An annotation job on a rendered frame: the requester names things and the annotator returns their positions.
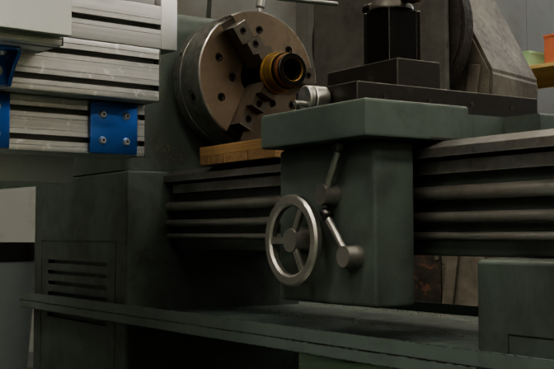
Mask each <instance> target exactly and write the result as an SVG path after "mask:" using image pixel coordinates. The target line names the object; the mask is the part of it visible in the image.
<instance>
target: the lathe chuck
mask: <svg viewBox="0 0 554 369"><path fill-rule="evenodd" d="M229 17H230V18H231V17H233V20H234V21H235V22H239V21H243V20H246V23H247V24H248V26H249V28H250V29H251V32H252V34H253V35H254V37H255V36H257V35H259V36H260V38H261V40H262V42H263V44H264V45H265V46H268V45H270V47H271V48H272V50H273V51H274V53H275V52H278V53H295V54H298V55H299V56H300V57H301V58H302V59H303V61H304V62H305V64H306V68H310V67H311V64H310V61H309V58H308V55H307V52H306V50H305V48H304V47H303V44H302V42H301V41H300V39H299V38H298V37H297V35H296V34H295V33H294V32H293V31H292V29H291V28H290V27H289V26H287V25H286V24H285V23H284V22H282V21H281V20H280V19H278V18H277V17H275V16H272V15H271V14H268V13H265V12H258V11H243V12H237V13H234V14H232V15H229V16H225V17H222V18H220V19H217V20H215V21H211V22H210V23H209V24H207V25H205V26H204V27H202V28H201V29H200V30H199V31H198V32H197V33H196V34H195V35H194V36H193V38H192V39H191V41H190V43H189V44H188V45H187V47H186V50H185V53H184V56H183V59H182V62H181V93H182V96H183V100H184V102H185V106H186V108H187V110H188V112H189V114H190V116H191V118H192V119H193V120H194V121H195V123H196V124H197V126H198V127H199V128H200V129H201V130H202V131H203V132H204V133H205V134H206V135H208V136H209V137H210V138H212V139H213V140H214V141H216V142H219V143H222V144H226V143H232V142H243V141H249V140H255V139H260V138H261V117H262V116H265V115H269V114H278V113H282V112H287V111H291V110H296V105H293V101H294V100H296V93H298V92H299V91H300V89H301V88H302V87H303V86H296V87H294V88H293V89H290V90H288V91H286V92H284V93H276V96H275V98H274V100H273V101H269V102H268V105H267V106H266V109H265V112H264V113H263V114H259V115H258V118H257V120H256V123H255V125H254V128H253V129H252V131H248V132H242V135H241V137H240V138H238V139H237V140H236V139H235V138H231V137H230V136H228V135H227V134H226V132H227V130H228V127H229V124H230V123H231V121H232V117H233V116H234V113H235V111H236V109H237V106H238V104H239V102H240V99H241V98H242V94H243V92H244V91H245V88H244V87H243V85H242V79H241V72H242V68H243V64H242V62H241V60H240V58H239V57H238V55H237V53H236V51H235V49H234V48H233V46H232V44H231V42H230V40H229V38H228V37H227V35H226V33H225V31H224V30H223V28H222V26H221V24H220V23H221V22H223V21H225V20H226V19H228V18H229ZM260 68H261V66H259V67H257V68H251V69H249V70H250V71H251V74H252V76H253V78H254V83H257V82H261V79H260ZM191 90H192V91H194V93H195V95H196V98H197V103H196V104H194V103H192V101H191V100H190V91H191Z"/></svg>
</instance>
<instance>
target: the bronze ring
mask: <svg viewBox="0 0 554 369"><path fill-rule="evenodd" d="M306 73H307V69H306V64H305V62H304V61H303V59H302V58H301V57H300V56H299V55H298V54H295V53H278V52H275V53H272V54H268V55H267V56H266V57H265V58H264V59H263V61H262V63H261V68H260V79H261V81H262V82H263V84H264V85H265V87H266V88H267V89H268V90H269V91H272V92H274V93H284V92H286V91H288V90H290V89H293V88H294V87H296V86H297V85H299V84H301V83H302V82H303V81H304V79H305V77H306Z"/></svg>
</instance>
